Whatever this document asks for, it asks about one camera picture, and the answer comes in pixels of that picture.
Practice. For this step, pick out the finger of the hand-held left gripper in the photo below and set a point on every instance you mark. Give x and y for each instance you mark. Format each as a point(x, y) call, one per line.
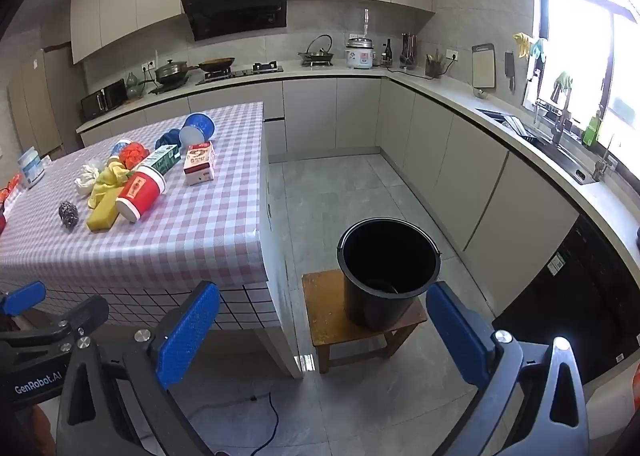
point(22, 297)
point(85, 311)

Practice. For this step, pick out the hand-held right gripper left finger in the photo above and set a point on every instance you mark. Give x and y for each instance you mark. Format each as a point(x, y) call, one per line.
point(190, 331)

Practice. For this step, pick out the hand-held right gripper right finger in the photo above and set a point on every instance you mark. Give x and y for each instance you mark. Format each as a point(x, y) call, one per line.
point(452, 336)

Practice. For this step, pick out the black plastic bucket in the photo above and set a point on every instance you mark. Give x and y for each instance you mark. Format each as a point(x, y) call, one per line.
point(387, 281)

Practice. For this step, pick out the steel wool scrubber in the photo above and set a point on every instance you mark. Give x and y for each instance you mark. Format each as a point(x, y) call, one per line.
point(68, 214)

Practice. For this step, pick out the yellow sponge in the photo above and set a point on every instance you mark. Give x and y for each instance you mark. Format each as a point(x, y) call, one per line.
point(102, 215)

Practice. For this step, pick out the red paper cup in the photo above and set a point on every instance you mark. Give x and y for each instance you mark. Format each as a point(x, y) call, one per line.
point(141, 191)

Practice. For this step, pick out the red and white carton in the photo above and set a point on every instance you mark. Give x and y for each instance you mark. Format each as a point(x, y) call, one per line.
point(200, 163)

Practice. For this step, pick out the white and blue cup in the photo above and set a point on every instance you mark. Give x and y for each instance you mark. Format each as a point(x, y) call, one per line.
point(120, 146)

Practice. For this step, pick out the green and white milk carton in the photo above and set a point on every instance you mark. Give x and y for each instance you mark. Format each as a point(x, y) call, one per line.
point(162, 158)

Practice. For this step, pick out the blue paper cup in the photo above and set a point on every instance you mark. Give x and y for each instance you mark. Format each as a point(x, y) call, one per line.
point(200, 125)

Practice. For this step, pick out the orange packet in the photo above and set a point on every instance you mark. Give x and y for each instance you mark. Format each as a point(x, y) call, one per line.
point(10, 187)

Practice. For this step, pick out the black built-in dishwasher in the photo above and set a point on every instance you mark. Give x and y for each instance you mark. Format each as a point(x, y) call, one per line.
point(575, 296)

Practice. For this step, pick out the wooden stool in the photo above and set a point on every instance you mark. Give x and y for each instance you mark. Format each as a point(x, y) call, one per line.
point(325, 311)

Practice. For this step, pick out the white plastic jar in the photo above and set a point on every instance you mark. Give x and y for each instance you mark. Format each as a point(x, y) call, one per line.
point(31, 167)

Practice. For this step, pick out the yellow cloth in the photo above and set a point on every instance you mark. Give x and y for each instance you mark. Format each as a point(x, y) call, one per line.
point(106, 181)

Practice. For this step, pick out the white plastic bag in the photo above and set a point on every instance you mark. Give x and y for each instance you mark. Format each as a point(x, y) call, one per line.
point(87, 178)

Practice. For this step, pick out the orange plastic bag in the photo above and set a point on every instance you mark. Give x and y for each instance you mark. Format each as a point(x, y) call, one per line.
point(135, 155)

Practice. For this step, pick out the tall beige cabinet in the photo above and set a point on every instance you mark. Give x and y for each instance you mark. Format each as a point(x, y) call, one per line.
point(35, 106)

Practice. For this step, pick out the blue cloth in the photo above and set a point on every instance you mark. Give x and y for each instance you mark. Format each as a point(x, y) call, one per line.
point(167, 137)

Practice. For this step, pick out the kitchen sink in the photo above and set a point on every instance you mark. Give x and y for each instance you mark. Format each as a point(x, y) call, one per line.
point(560, 156)

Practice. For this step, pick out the black microwave oven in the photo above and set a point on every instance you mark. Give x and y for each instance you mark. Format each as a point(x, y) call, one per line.
point(102, 100)

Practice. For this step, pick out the small steel faucet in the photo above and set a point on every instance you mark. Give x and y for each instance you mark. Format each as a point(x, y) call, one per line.
point(602, 166)

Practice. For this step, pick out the green ceramic vase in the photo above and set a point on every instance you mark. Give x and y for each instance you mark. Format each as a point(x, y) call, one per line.
point(134, 87)

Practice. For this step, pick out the steel kitchen faucet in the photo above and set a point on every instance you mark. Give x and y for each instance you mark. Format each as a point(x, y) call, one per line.
point(561, 128)

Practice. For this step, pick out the black induction cooker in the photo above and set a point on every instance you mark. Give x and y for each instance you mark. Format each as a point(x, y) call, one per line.
point(167, 88)

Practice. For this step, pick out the green dish soap bottle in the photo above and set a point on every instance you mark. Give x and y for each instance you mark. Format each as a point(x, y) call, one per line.
point(592, 131)

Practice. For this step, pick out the lidded grey pan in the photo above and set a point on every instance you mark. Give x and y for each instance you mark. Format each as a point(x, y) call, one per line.
point(170, 71)

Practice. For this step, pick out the black gas stove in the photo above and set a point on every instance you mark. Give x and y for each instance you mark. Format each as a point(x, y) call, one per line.
point(250, 72)

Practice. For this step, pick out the utensil holder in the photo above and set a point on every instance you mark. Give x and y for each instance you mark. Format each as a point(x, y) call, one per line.
point(434, 68)

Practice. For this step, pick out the black wok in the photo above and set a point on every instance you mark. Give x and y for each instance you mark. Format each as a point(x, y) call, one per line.
point(217, 63)

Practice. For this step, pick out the white cutting board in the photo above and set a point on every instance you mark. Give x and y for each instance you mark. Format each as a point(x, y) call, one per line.
point(483, 67)

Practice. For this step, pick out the cleaver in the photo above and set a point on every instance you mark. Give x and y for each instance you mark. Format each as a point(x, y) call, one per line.
point(509, 67)

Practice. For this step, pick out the green rubber glove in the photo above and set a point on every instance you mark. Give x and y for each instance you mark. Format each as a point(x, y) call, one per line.
point(562, 83)

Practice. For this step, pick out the dark glass bottle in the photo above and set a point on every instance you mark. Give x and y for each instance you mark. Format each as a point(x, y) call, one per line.
point(388, 56)

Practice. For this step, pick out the white rice cooker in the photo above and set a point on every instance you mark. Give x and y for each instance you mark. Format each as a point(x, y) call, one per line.
point(360, 55)

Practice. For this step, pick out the teal cloth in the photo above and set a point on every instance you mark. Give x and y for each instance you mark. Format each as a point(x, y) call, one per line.
point(537, 48)

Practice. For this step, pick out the yellow rubber glove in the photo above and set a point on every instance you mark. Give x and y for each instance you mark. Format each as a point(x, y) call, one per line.
point(521, 43)

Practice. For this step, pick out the pot with raised lid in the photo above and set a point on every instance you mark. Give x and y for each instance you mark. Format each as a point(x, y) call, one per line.
point(316, 55)

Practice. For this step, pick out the window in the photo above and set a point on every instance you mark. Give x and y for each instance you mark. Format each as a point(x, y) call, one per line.
point(600, 61)

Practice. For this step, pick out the black range hood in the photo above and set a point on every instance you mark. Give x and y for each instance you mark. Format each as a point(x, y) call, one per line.
point(235, 11)

